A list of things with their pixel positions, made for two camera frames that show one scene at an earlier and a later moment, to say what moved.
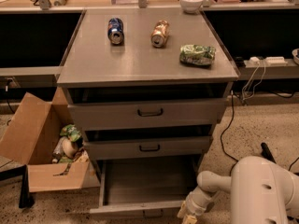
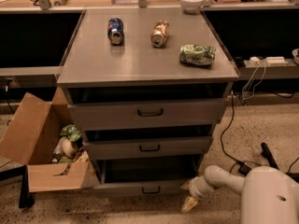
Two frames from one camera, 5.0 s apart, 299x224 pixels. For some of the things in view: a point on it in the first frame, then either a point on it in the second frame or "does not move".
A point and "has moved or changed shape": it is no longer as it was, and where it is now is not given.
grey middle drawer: (147, 147) does not move
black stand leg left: (17, 172) does not move
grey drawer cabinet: (146, 89) does not move
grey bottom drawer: (144, 189) has moved or changed shape
